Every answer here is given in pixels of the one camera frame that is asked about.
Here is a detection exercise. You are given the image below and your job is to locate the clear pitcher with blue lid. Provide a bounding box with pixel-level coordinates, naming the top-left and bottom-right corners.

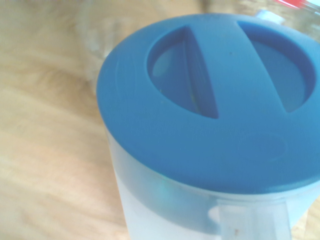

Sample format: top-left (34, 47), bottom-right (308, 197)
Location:
top-left (96, 13), bottom-right (320, 240)

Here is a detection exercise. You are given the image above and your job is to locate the jar with red checkered lid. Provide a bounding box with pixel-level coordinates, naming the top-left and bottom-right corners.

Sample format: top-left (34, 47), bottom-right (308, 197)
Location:
top-left (254, 0), bottom-right (320, 43)

